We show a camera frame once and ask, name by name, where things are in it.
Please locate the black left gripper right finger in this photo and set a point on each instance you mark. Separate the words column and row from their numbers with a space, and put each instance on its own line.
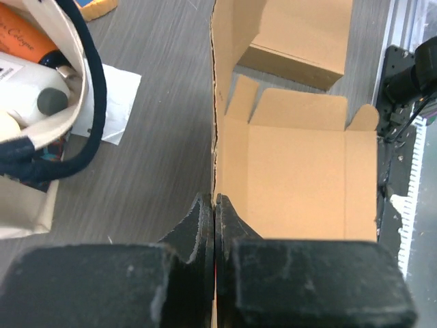
column 304, row 283

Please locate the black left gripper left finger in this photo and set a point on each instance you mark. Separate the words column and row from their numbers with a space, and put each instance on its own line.
column 165, row 284

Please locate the spare cardboard blank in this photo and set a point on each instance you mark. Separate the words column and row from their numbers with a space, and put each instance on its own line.
column 283, row 152

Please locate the brown cardboard box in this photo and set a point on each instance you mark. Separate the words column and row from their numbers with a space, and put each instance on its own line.
column 304, row 41

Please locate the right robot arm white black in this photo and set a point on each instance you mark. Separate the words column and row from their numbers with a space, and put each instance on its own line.
column 417, row 80

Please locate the white box in bag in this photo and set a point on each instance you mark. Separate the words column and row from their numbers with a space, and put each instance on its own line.
column 31, row 92

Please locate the beige canvas tote bag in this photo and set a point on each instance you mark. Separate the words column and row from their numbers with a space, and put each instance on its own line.
column 34, row 162

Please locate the tape roll in bag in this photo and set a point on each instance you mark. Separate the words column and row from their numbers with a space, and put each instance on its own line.
column 9, row 127

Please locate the orange item in bag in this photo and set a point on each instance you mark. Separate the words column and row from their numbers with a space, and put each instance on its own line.
column 22, row 39

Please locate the white slotted cable duct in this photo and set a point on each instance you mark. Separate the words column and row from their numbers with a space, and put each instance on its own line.
column 414, row 163

